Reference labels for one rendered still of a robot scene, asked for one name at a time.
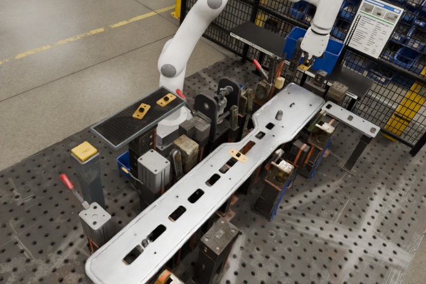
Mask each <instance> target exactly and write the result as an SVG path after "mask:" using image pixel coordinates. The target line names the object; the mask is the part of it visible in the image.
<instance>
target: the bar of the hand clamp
mask: <svg viewBox="0 0 426 284"><path fill-rule="evenodd" d="M269 59H270V64H269V73H268V83H270V84H272V83H273V85H272V87H274V79H275V74H276V66H277V62H278V64H281V62H282V59H281V58H279V59H278V56H276V55H273V56H271V57H269Z"/></svg>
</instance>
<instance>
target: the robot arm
mask: <svg viewBox="0 0 426 284"><path fill-rule="evenodd" d="M288 1H291V2H293V3H296V2H298V1H300V0H288ZM304 1H307V2H309V3H311V4H313V5H315V6H316V7H317V8H316V12H315V15H314V18H313V21H311V23H310V24H311V26H310V27H309V28H308V30H307V32H306V34H305V36H304V38H303V40H302V43H301V45H300V46H299V47H300V49H301V50H302V51H303V54H304V58H303V63H302V64H303V65H304V64H305V62H307V59H308V57H309V53H311V54H312V58H311V59H310V60H309V63H308V64H307V67H309V66H310V65H312V64H313V61H314V60H315V59H317V58H322V59H323V58H324V57H325V49H326V47H327V44H328V40H329V36H330V31H331V29H332V27H333V24H334V21H335V19H336V17H337V14H338V12H339V9H340V7H341V5H342V2H343V0H304ZM227 2H228V0H198V1H197V2H196V3H195V5H194V6H193V7H192V8H191V10H190V11H189V13H188V14H187V16H186V18H185V19H184V21H183V22H182V24H181V26H180V28H179V29H178V31H177V32H176V35H175V36H174V38H172V39H170V40H168V41H167V42H166V44H165V45H164V48H163V50H162V52H161V54H160V57H159V59H158V70H159V72H160V82H159V87H160V86H165V87H166V88H168V89H170V90H171V91H173V92H174V93H176V89H180V91H181V92H182V93H183V83H184V75H185V71H186V64H187V61H188V59H189V57H190V55H191V53H192V51H193V49H194V47H195V46H196V44H197V42H198V40H199V38H200V37H201V36H202V34H203V33H204V32H205V30H206V28H207V27H208V26H209V24H210V23H211V22H212V21H213V20H214V19H215V18H217V17H218V16H219V14H220V13H221V12H222V10H223V9H224V7H225V5H226V3H227ZM176 94H177V93H176ZM177 95H178V94H177ZM186 117H187V112H186V110H185V108H184V107H181V108H180V109H179V110H177V111H175V112H174V113H172V114H171V115H169V116H168V117H166V118H165V119H164V120H162V121H160V122H159V123H158V124H160V125H162V126H167V127H173V126H178V125H180V123H182V122H184V121H185V120H186Z"/></svg>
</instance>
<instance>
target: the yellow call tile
mask: <svg viewBox="0 0 426 284"><path fill-rule="evenodd" d="M96 152H97V150H96V149H95V148H94V147H93V146H91V145H90V144H89V143H88V142H87V141H85V142H83V143H82V144H80V145H79V146H77V147H75V148H74V149H72V153H73V154H74V155H76V156H77V157H78V158H79V159H80V160H82V161H84V160H85V159H87V158H89V157H90V156H92V155H94V154H95V153H96Z"/></svg>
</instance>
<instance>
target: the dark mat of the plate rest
mask: <svg viewBox="0 0 426 284"><path fill-rule="evenodd" d="M169 93H171V92H169V91H168V90H166V89H165V88H161V89H159V90H158V91H155V92H154V93H152V94H151V95H149V96H147V97H146V98H143V99H142V100H140V101H139V102H137V103H135V104H133V105H131V106H130V107H128V108H126V109H125V110H123V111H121V112H120V113H118V114H116V115H114V116H113V117H111V118H109V119H108V120H106V121H104V122H102V123H101V124H99V125H97V126H96V127H94V128H93V129H94V130H95V131H97V132H98V133H100V134H101V135H102V136H103V137H104V138H106V139H107V140H108V141H109V142H111V143H112V144H113V145H114V146H117V145H119V144H120V143H121V142H123V141H125V140H126V139H128V138H130V137H131V136H132V135H134V134H136V133H137V132H138V131H140V130H142V129H143V128H145V127H146V126H148V125H149V124H151V123H152V122H154V121H155V120H157V119H158V118H160V117H161V116H163V115H165V114H166V113H167V112H169V111H171V110H172V109H173V108H175V107H177V106H178V105H180V104H182V103H183V102H184V101H183V100H182V99H180V98H178V97H177V96H176V95H175V96H176V98H175V99H174V100H172V101H171V102H170V103H168V104H167V105H166V106H160V105H159V104H157V101H158V100H160V99H162V98H163V97H164V96H166V95H167V94H169ZM171 94H172V93H171ZM173 95H174V94H173ZM142 103H144V104H146V105H150V108H149V110H148V111H147V112H146V113H145V115H144V116H143V118H142V119H138V118H136V117H133V116H132V115H133V114H134V113H135V111H136V110H137V109H138V108H139V106H140V105H141V104H142Z"/></svg>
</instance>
